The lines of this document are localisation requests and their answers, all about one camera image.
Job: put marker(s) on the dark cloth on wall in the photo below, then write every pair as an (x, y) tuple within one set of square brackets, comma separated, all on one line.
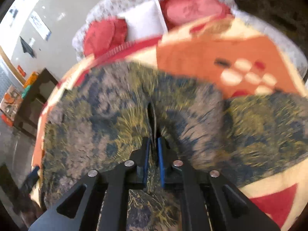
[(27, 48)]

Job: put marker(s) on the right red heart pillow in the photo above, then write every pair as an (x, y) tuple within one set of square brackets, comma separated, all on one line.
[(179, 12)]

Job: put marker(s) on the small white pillow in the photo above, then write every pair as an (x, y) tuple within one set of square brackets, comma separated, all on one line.
[(144, 20)]

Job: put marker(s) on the dark wooden table left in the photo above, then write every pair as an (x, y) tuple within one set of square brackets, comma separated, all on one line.
[(27, 116)]

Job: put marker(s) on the wall calendar poster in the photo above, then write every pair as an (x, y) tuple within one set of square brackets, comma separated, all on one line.
[(39, 26)]

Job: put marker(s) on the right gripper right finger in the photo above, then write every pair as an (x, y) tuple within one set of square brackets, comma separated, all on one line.
[(208, 200)]

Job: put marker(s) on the dark floral patterned shirt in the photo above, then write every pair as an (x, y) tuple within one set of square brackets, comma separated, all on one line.
[(154, 129)]

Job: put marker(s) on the orange red patterned blanket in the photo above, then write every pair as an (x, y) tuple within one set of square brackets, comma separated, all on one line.
[(225, 96)]

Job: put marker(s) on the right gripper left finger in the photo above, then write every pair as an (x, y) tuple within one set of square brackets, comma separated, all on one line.
[(99, 200)]

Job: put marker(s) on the red heart pillow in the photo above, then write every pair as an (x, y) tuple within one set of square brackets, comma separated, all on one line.
[(104, 35), (179, 12)]

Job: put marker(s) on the left red heart pillow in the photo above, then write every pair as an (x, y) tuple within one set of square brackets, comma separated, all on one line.
[(104, 35)]

